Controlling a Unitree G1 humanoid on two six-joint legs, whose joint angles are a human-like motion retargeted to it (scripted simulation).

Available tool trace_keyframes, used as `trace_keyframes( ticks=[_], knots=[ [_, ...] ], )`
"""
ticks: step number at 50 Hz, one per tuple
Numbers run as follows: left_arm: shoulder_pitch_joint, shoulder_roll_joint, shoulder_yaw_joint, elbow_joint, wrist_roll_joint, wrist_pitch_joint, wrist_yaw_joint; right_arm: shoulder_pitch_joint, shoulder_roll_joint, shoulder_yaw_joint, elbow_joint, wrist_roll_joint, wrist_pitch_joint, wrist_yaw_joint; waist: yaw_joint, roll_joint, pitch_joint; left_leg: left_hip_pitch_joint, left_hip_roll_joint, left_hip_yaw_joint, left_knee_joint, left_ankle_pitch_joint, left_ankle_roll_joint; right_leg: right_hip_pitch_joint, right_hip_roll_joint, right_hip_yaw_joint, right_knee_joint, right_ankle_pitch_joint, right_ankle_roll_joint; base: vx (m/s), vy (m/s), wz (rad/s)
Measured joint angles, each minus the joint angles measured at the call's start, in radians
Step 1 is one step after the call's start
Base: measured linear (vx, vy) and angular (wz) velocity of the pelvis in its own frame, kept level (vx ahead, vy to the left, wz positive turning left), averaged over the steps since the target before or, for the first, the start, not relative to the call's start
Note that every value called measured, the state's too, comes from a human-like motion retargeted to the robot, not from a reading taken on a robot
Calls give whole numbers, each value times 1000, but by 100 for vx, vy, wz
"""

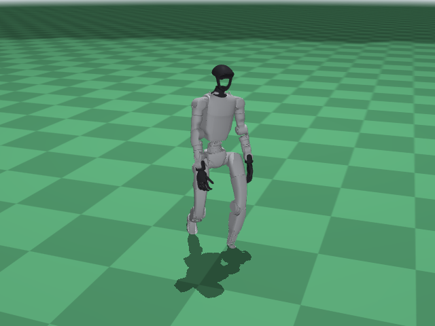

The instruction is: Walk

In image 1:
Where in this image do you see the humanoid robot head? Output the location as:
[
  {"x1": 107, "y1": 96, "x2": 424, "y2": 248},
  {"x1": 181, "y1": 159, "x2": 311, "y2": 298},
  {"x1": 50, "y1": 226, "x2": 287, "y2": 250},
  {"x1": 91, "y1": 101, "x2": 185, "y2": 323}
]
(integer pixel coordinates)
[{"x1": 211, "y1": 65, "x2": 234, "y2": 98}]

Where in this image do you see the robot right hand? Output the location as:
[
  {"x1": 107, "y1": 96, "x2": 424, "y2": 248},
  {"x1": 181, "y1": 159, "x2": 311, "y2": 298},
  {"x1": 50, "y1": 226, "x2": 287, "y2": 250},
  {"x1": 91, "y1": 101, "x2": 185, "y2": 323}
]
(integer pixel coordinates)
[{"x1": 196, "y1": 160, "x2": 213, "y2": 191}]

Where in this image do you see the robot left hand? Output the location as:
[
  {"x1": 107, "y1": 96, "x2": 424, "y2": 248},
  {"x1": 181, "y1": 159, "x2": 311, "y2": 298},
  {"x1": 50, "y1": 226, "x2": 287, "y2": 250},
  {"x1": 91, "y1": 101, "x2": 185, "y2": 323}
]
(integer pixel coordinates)
[{"x1": 245, "y1": 154, "x2": 253, "y2": 183}]

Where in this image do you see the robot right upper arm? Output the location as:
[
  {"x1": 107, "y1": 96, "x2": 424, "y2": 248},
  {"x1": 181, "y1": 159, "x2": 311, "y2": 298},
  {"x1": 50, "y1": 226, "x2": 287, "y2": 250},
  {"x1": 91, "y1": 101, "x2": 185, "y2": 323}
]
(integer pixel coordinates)
[{"x1": 191, "y1": 96, "x2": 208, "y2": 139}]

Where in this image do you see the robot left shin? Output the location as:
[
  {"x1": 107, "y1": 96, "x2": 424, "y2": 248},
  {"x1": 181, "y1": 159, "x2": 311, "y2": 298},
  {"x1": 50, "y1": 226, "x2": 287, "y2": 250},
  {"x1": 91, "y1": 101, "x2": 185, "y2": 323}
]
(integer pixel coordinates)
[{"x1": 226, "y1": 207, "x2": 246, "y2": 247}]

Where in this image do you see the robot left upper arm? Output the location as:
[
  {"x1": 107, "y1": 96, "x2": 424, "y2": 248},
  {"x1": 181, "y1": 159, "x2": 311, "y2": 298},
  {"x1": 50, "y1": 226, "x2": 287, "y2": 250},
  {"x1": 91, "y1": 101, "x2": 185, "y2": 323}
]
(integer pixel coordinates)
[{"x1": 234, "y1": 96, "x2": 247, "y2": 135}]

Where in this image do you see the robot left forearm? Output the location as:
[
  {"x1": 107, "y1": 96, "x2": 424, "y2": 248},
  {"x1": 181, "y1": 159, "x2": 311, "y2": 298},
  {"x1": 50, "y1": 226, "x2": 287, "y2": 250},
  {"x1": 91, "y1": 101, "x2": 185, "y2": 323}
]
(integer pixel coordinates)
[{"x1": 239, "y1": 129, "x2": 253, "y2": 161}]

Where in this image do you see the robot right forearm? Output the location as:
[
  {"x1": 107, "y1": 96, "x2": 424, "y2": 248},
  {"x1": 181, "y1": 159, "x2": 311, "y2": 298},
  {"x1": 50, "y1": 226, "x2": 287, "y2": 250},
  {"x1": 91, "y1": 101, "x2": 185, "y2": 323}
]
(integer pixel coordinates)
[{"x1": 190, "y1": 129, "x2": 205, "y2": 169}]

